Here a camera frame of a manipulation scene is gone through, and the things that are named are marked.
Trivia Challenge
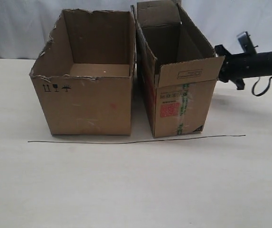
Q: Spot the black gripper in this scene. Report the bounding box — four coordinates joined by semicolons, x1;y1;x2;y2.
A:
214;45;245;90

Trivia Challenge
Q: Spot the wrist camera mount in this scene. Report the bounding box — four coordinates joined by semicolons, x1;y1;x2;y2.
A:
237;31;258;55

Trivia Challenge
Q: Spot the thin dark line marker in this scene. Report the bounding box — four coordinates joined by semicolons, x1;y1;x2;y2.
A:
27;134;246;145

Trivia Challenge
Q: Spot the small taped cardboard box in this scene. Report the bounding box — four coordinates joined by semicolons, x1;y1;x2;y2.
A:
131;0;224;138

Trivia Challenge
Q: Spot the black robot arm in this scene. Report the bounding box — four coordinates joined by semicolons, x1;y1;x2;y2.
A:
215;45;272;90

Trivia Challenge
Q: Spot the large torn cardboard box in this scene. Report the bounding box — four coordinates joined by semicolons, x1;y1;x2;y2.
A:
29;9;136;135

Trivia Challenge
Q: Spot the black looped cable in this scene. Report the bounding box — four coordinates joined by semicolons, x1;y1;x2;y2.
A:
251;75;272;97

